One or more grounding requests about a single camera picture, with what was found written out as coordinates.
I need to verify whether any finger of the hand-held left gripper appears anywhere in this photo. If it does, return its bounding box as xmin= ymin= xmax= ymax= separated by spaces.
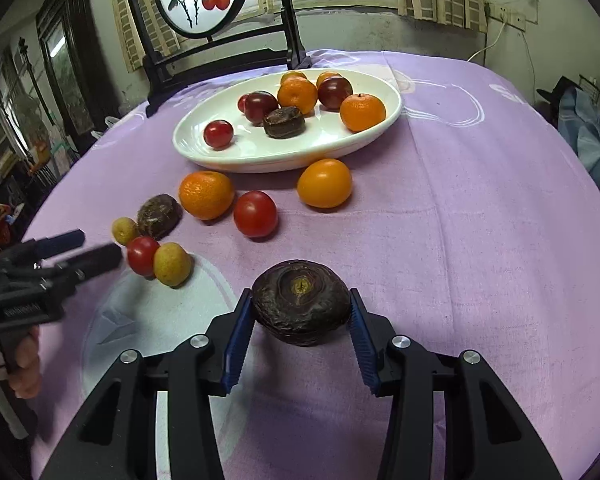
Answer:
xmin=39 ymin=243 xmax=124 ymax=287
xmin=0 ymin=229 xmax=86 ymax=271

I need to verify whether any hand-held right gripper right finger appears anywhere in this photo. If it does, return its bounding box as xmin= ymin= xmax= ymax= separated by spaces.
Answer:
xmin=349 ymin=287 xmax=563 ymax=480

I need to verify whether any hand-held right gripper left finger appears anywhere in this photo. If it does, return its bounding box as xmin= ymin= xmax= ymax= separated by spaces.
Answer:
xmin=40 ymin=290 xmax=255 ymax=480

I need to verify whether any dark brown water chestnut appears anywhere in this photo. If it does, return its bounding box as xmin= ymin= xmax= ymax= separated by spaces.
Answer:
xmin=137 ymin=193 xmax=184 ymax=240
xmin=263 ymin=106 xmax=307 ymax=139
xmin=250 ymin=259 xmax=353 ymax=347

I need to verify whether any white oval plate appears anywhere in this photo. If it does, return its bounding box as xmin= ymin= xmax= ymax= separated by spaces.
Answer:
xmin=172 ymin=67 xmax=403 ymax=174

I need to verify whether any dark red plum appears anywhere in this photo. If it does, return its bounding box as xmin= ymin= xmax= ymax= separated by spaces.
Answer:
xmin=317 ymin=76 xmax=354 ymax=111
xmin=243 ymin=91 xmax=280 ymax=126

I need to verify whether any bumpy orange mandarin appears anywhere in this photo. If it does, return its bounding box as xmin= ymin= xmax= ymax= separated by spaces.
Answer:
xmin=277 ymin=76 xmax=318 ymax=115
xmin=340 ymin=93 xmax=387 ymax=133
xmin=178 ymin=170 xmax=235 ymax=221

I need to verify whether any person's left hand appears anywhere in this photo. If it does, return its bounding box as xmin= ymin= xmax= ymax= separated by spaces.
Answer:
xmin=7 ymin=326 xmax=43 ymax=401

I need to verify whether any small yellow longan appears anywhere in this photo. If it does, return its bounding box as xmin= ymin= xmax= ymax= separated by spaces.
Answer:
xmin=111 ymin=217 xmax=140 ymax=246

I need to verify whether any yellow-green round fruit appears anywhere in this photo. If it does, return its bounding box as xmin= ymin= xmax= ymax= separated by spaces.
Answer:
xmin=153 ymin=242 xmax=193 ymax=288

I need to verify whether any purple printed tablecloth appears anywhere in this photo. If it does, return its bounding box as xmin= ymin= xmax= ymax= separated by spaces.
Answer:
xmin=22 ymin=49 xmax=600 ymax=480

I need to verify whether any dark wooden cabinet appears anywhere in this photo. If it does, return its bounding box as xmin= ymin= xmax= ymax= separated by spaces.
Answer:
xmin=35 ymin=0 xmax=118 ymax=136

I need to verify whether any black painted round screen stand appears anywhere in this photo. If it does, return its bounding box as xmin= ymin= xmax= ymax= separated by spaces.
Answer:
xmin=120 ymin=0 xmax=312 ymax=118

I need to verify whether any blue cloth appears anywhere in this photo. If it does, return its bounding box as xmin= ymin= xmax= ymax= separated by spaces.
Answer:
xmin=557 ymin=85 xmax=600 ymax=188

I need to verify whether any white power cable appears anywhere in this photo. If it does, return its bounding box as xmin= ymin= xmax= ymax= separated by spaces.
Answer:
xmin=467 ymin=20 xmax=508 ymax=63

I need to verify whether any white wall socket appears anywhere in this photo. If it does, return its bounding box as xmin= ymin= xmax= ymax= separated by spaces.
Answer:
xmin=485 ymin=2 xmax=527 ymax=26

